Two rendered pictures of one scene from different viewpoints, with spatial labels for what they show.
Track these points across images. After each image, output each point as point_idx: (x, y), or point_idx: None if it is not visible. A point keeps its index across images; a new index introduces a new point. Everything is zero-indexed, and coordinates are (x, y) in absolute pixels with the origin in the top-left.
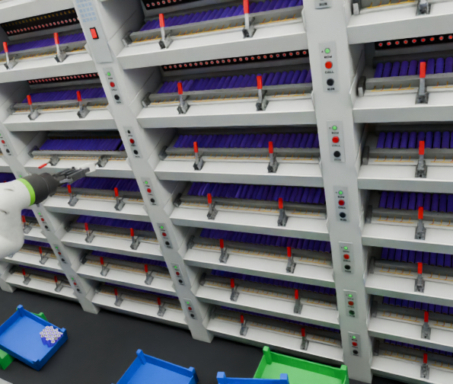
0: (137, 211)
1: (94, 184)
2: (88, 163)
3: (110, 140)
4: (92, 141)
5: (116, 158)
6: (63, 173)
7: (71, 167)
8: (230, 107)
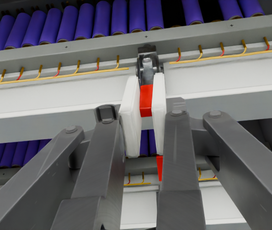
0: (238, 211)
1: (36, 148)
2: (137, 80)
3: (123, 3)
4: (42, 17)
5: (198, 51)
6: (173, 204)
7: None
8: None
